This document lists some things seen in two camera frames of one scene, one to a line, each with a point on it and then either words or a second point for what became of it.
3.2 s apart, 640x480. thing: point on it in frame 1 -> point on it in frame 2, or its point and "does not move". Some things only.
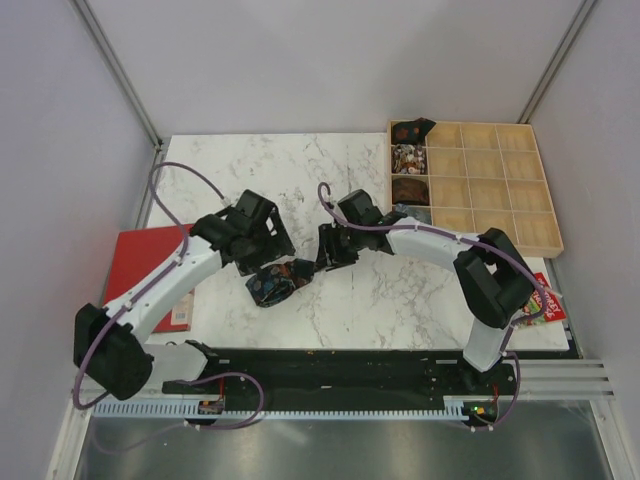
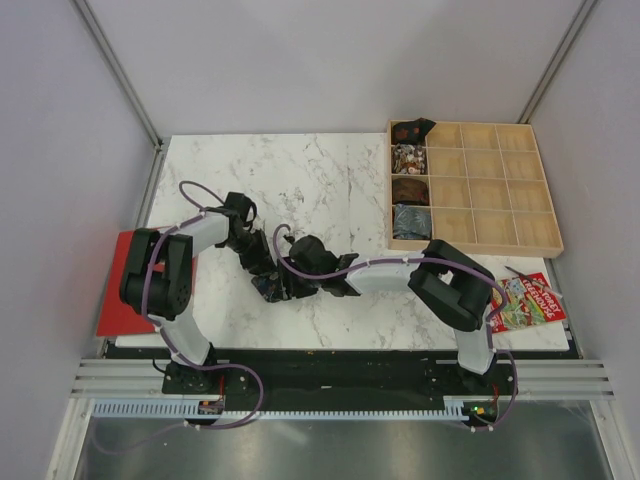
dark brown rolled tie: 410,191 does not move
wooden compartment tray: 492,175 does not move
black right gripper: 329,254 -> 295,289
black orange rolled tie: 412,132 does not move
